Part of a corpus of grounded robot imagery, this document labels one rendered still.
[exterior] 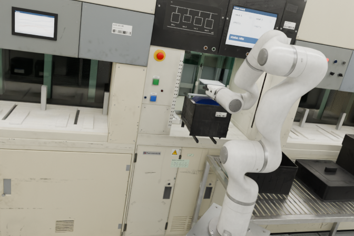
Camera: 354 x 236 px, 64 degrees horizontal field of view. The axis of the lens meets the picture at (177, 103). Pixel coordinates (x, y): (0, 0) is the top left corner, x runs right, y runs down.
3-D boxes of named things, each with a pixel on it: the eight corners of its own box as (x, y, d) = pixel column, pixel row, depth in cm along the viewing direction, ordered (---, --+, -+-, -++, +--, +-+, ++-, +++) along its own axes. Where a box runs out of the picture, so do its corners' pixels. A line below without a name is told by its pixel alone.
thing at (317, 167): (322, 202, 153) (331, 182, 150) (288, 172, 180) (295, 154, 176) (363, 200, 162) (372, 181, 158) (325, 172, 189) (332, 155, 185)
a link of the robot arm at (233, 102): (235, 89, 137) (218, 87, 134) (248, 97, 125) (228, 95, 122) (231, 105, 139) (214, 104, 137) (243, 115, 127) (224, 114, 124)
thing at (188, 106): (185, 142, 149) (196, 84, 140) (176, 127, 168) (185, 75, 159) (227, 145, 156) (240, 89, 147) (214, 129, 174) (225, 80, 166)
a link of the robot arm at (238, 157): (261, 205, 109) (278, 150, 102) (217, 206, 104) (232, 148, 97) (247, 186, 120) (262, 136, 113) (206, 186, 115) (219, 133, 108)
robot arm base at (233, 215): (244, 259, 106) (257, 219, 101) (200, 234, 115) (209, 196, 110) (258, 232, 122) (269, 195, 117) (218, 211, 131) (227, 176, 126)
